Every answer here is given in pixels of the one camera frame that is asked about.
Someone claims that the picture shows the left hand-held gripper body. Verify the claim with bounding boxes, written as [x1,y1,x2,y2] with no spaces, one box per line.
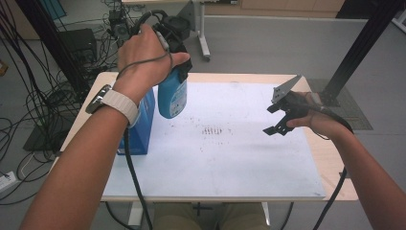
[152,13,193,55]

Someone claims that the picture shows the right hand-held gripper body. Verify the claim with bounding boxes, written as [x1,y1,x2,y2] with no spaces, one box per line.
[271,74,324,120]

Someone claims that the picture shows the blue bottle with white cap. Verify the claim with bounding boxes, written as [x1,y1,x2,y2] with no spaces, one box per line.
[157,65,189,120]

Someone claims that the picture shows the blue cardboard box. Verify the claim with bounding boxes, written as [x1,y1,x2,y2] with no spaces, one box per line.
[117,87,157,156]

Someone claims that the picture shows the person's right hand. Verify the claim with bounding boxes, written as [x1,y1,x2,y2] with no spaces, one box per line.
[285,90,352,142]

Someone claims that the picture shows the person's left hand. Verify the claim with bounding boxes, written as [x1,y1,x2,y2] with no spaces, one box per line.
[113,23,192,104]

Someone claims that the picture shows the black computer tower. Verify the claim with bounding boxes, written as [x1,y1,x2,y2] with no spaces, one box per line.
[108,8,133,42]

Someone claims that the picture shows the white table mat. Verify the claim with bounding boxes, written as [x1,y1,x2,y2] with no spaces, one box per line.
[101,80,327,202]

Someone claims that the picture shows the wristwatch with white band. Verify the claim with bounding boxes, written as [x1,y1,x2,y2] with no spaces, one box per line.
[85,83,142,128]

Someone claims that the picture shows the white table leg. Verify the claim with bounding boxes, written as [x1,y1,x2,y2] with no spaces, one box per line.
[127,200,146,226]
[259,201,272,226]

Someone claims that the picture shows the black box device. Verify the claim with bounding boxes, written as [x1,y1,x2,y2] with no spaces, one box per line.
[58,28,99,65]

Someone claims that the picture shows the teal panel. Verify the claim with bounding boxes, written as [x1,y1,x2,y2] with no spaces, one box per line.
[37,0,68,20]

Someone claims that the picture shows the white power strip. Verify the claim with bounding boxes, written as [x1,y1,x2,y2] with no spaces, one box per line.
[0,171,18,195]

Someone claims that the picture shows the right gripper grey wrist cord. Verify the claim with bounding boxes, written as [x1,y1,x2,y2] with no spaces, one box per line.
[306,92,331,142]

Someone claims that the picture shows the gripper grey wrist cord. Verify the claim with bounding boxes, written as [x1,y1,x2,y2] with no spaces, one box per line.
[306,92,331,142]
[116,51,175,81]

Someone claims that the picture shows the left gripper grey wrist cord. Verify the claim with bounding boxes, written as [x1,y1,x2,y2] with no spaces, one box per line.
[116,51,175,81]

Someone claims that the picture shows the tangle of black floor cables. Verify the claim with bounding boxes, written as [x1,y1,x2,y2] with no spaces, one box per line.
[0,0,145,205]

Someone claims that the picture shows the black metal stand post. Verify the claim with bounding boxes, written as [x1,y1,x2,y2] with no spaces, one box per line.
[319,0,406,108]
[13,0,92,97]

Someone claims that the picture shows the thin black hanging cable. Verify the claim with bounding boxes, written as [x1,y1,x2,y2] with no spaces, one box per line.
[281,201,295,230]

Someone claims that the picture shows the black stand base plate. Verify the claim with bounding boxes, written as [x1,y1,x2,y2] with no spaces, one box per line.
[22,113,75,152]

